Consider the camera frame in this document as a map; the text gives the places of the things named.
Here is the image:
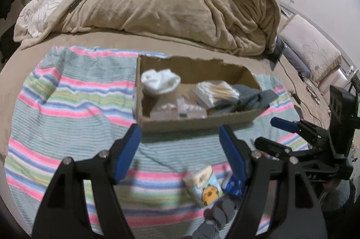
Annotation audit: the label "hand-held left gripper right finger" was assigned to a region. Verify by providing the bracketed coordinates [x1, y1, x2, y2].
[219, 125, 329, 239]

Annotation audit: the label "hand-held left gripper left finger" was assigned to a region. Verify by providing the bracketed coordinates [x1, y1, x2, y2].
[31, 124, 142, 239]

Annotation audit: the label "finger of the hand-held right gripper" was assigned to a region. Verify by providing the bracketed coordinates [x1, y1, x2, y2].
[254, 137, 293, 159]
[270, 117, 310, 136]

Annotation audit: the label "cartoon tissue packet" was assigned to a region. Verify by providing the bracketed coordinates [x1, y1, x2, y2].
[182, 165, 225, 209]

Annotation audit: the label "cardboard box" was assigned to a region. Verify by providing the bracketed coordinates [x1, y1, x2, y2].
[135, 55, 267, 134]

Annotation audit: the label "blue packet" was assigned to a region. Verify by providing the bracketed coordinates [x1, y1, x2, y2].
[222, 174, 248, 200]

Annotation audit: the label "eyeglasses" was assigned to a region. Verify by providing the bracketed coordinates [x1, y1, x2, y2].
[306, 84, 322, 104]

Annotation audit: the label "grey cloth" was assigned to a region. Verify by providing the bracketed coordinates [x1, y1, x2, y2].
[211, 84, 277, 116]

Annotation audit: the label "cotton swab pack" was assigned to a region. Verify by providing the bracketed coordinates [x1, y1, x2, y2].
[193, 82, 240, 109]

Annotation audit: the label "grey blue pillow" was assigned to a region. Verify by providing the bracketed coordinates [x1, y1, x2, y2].
[283, 46, 311, 78]

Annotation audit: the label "grey sock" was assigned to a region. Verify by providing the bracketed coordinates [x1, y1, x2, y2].
[192, 195, 240, 239]

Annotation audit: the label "clear plastic packets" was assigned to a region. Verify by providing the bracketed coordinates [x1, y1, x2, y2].
[150, 93, 208, 119]

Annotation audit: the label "white sock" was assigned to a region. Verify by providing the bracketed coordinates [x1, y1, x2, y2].
[141, 69, 181, 95]

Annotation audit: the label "floral pillow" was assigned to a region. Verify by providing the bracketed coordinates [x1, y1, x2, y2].
[281, 14, 343, 83]

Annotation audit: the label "striped towel blanket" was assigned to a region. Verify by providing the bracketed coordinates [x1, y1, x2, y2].
[6, 45, 310, 237]

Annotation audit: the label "beige bed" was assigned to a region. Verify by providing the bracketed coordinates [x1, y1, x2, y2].
[0, 31, 334, 169]

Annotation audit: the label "beige fleece blanket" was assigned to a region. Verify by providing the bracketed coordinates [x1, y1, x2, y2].
[14, 0, 282, 57]

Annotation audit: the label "white floral quilt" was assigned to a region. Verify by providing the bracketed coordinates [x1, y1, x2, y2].
[14, 0, 111, 40]

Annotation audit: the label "black cable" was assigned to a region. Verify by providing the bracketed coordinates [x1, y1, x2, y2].
[277, 59, 332, 123]

